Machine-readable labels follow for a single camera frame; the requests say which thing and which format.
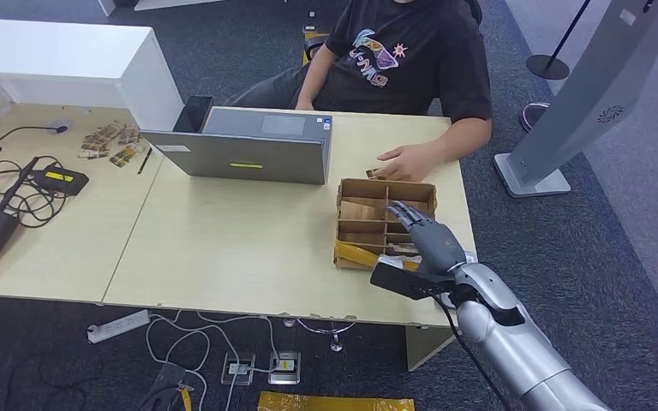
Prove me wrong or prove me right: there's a person's left hand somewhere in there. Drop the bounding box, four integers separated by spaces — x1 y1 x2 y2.
374 141 442 184

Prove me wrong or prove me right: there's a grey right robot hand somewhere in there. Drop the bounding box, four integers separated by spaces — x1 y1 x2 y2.
384 200 470 278

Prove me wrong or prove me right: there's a grey card reader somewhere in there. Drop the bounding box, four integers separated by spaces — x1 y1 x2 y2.
438 251 480 312

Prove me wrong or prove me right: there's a wooden compartment card box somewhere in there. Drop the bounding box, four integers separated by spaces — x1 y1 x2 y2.
333 177 439 272

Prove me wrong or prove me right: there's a person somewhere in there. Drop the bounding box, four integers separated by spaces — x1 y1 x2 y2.
224 0 494 184

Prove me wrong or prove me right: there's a beige desk leg panel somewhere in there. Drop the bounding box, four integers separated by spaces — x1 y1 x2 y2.
404 325 458 373

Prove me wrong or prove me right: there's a grey laptop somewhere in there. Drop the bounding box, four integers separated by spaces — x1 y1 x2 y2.
138 105 335 188

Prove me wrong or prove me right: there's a grey kiosk stand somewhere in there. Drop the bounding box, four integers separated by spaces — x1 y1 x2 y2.
493 0 658 199

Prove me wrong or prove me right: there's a yellow plastic sheet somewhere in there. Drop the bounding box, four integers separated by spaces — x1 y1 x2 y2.
256 390 416 411

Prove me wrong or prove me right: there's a floor socket yellow label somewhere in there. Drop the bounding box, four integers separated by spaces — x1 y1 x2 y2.
266 349 302 387

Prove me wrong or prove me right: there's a black phone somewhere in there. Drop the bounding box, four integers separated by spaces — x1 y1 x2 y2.
172 93 215 135

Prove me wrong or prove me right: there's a clear floor socket plate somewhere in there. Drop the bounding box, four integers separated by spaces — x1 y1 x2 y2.
220 350 257 387

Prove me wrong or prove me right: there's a white power strip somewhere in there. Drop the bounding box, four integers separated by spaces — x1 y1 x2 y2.
86 308 153 345

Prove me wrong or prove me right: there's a white furniture base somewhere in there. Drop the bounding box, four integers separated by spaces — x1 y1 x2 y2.
97 0 225 17

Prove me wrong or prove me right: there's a black box yellow label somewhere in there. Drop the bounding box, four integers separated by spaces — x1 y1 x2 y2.
32 164 91 198

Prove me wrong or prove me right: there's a black gooseneck microphone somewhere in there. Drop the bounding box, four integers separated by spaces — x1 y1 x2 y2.
0 123 71 155

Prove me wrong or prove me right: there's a grey desk grommet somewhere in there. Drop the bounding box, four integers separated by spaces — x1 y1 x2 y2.
45 117 75 136

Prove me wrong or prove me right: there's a white counter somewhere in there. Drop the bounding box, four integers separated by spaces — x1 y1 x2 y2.
0 16 186 133

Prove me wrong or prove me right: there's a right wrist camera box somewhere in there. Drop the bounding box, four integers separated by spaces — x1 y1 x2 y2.
369 255 462 301

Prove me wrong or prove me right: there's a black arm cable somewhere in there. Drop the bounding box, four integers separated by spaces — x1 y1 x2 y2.
429 283 513 411

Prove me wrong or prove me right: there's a thin cable loop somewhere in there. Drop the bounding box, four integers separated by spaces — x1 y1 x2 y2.
282 316 358 354

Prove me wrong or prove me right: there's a black stanchion post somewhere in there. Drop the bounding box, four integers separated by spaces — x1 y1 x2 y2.
525 0 594 81

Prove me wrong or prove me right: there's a white power cable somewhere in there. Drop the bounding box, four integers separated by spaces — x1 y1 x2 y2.
145 310 284 411

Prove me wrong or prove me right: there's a black coiled cable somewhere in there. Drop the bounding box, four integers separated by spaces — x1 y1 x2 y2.
0 154 79 229

